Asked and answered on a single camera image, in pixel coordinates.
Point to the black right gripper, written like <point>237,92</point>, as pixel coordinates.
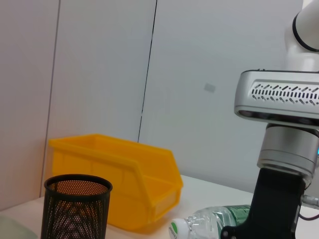
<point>274,211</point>

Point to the clear water bottle green label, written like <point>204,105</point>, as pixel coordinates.
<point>209,221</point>

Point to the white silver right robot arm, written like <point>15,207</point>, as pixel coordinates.
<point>286,154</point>

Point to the black mesh pen holder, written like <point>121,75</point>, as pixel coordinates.
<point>74,211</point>

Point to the yellow plastic bin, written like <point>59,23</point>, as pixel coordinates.
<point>119,169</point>

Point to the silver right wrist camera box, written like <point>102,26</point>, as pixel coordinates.
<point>274,109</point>

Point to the small grey wall sticker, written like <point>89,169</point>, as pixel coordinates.
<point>210,87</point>

